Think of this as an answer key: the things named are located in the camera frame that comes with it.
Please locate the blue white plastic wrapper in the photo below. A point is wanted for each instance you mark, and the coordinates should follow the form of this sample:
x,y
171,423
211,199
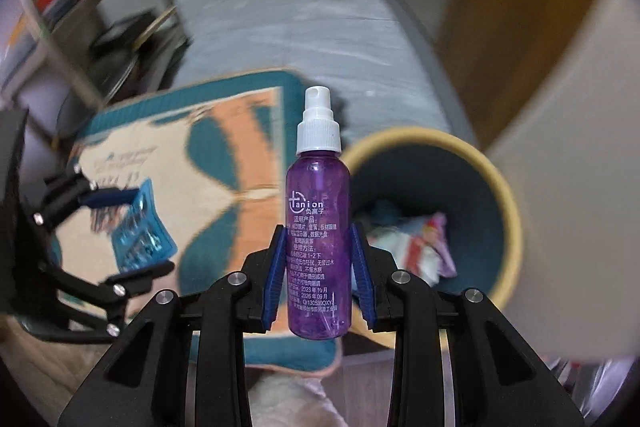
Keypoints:
x,y
390,234

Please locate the yellow rimmed waste bin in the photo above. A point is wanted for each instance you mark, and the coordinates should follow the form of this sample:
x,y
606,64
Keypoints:
x,y
450,177

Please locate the metal frame rack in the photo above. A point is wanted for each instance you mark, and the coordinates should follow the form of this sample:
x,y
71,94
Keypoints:
x,y
75,57

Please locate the pink silver foil wrapper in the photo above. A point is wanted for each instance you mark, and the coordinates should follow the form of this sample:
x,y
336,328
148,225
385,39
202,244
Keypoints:
x,y
435,247

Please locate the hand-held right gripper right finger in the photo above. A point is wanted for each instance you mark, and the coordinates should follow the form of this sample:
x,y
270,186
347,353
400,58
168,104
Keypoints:
x,y
361,277

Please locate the white fluffy cloth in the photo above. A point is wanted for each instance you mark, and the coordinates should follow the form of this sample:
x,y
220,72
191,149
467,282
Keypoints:
x,y
295,402

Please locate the teal orange printed mat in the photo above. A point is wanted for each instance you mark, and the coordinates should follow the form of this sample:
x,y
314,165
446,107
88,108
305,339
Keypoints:
x,y
210,207

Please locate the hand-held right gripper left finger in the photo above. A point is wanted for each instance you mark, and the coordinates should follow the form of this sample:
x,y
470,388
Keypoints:
x,y
274,277

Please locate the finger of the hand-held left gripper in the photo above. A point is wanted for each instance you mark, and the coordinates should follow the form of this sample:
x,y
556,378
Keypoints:
x,y
110,198
135,279

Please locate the purple spray bottle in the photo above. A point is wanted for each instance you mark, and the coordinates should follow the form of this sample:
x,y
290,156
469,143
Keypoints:
x,y
317,207

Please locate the blue blister pack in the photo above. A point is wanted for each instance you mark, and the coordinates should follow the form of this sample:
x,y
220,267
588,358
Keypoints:
x,y
142,237

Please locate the pale purple cloth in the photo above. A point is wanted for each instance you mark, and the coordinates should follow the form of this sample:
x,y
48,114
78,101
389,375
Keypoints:
x,y
590,379

